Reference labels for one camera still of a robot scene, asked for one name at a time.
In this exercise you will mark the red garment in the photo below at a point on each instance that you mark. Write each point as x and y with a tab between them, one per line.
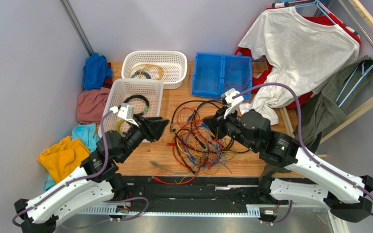
328	19

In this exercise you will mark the yellow cloth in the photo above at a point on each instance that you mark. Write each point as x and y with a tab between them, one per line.
61	159

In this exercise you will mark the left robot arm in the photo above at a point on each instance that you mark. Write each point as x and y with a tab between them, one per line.
94	181

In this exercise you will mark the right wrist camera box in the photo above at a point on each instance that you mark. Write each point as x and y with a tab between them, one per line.
232	100

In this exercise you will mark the blue divided bin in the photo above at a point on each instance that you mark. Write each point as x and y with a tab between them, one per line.
214	74

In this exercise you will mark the wooden clothes rack frame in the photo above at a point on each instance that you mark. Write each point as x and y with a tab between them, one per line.
333	129

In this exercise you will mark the white oval basket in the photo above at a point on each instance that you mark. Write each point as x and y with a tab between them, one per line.
168	67

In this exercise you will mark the blue cloth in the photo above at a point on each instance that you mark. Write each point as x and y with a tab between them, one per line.
95	71

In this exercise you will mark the olive green garment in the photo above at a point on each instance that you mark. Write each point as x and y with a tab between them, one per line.
329	106

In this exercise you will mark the white t-shirt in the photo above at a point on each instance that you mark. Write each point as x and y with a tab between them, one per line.
296	55

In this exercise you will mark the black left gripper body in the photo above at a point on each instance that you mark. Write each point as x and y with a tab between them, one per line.
151	134

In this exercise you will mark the cyan cloth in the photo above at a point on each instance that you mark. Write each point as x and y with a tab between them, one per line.
87	134

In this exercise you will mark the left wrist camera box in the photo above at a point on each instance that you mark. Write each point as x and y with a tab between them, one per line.
126	112

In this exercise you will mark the black coil in oval basket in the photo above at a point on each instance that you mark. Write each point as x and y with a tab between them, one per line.
141	74

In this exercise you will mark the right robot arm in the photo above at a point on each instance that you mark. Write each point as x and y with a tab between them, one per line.
344	195

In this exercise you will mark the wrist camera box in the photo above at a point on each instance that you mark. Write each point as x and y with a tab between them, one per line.
232	100
126	112

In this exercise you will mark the pink cloth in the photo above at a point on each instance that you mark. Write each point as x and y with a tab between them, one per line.
91	104

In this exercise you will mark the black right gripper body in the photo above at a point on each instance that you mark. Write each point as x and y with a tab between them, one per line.
221	120

